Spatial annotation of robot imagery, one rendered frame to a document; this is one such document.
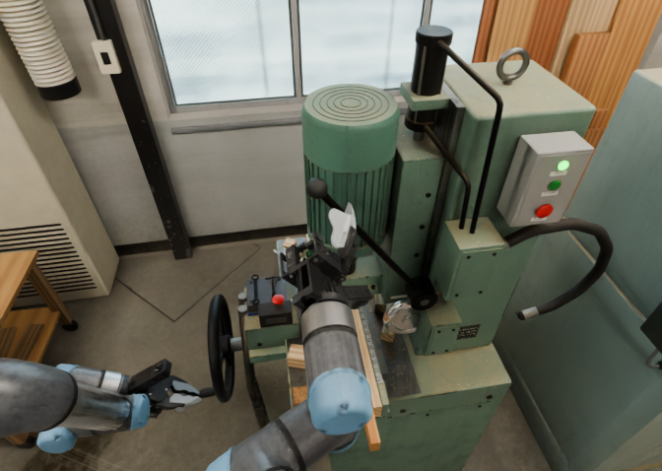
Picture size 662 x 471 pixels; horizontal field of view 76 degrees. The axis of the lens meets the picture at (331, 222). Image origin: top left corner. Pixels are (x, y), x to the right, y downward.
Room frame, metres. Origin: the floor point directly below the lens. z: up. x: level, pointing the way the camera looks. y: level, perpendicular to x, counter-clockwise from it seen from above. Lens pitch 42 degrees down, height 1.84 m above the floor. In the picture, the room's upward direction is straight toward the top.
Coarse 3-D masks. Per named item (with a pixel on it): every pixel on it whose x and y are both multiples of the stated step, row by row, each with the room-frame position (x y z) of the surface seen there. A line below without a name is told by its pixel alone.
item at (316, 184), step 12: (312, 180) 0.55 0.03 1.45; (312, 192) 0.53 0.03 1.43; (324, 192) 0.54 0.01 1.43; (336, 204) 0.55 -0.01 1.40; (360, 228) 0.56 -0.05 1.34; (372, 240) 0.56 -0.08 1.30; (384, 252) 0.56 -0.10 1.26; (396, 264) 0.57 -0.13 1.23; (408, 276) 0.58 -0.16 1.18; (420, 276) 0.61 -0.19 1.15; (408, 288) 0.59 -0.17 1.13; (420, 288) 0.57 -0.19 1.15; (432, 288) 0.58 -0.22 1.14; (420, 300) 0.56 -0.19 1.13; (432, 300) 0.56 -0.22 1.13; (444, 300) 0.59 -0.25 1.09
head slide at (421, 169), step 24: (408, 144) 0.70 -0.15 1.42; (432, 144) 0.70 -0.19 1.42; (408, 168) 0.64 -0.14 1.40; (432, 168) 0.65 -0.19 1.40; (408, 192) 0.65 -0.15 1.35; (432, 192) 0.65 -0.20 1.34; (408, 216) 0.65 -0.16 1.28; (384, 240) 0.69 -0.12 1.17; (408, 240) 0.65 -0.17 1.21; (384, 264) 0.67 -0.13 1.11; (408, 264) 0.65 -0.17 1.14; (384, 288) 0.65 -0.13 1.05
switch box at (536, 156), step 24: (528, 144) 0.60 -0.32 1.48; (552, 144) 0.60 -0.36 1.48; (576, 144) 0.60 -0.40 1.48; (528, 168) 0.58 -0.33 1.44; (552, 168) 0.58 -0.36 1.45; (576, 168) 0.58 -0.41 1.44; (504, 192) 0.62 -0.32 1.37; (528, 192) 0.57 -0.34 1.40; (504, 216) 0.60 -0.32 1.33; (528, 216) 0.58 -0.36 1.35; (552, 216) 0.58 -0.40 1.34
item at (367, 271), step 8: (368, 256) 0.74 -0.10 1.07; (360, 264) 0.71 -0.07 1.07; (368, 264) 0.71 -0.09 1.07; (376, 264) 0.71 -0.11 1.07; (360, 272) 0.69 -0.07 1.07; (368, 272) 0.69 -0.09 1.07; (376, 272) 0.69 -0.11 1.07; (352, 280) 0.67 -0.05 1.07; (360, 280) 0.67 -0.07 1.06; (368, 280) 0.67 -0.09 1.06; (376, 280) 0.68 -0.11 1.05
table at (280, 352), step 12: (300, 240) 0.97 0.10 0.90; (300, 324) 0.65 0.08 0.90; (300, 336) 0.62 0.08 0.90; (264, 348) 0.60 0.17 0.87; (276, 348) 0.60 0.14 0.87; (288, 348) 0.58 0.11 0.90; (252, 360) 0.58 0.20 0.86; (264, 360) 0.58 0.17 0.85; (288, 372) 0.52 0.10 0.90; (300, 372) 0.52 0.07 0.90; (300, 384) 0.49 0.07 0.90; (384, 420) 0.41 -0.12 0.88
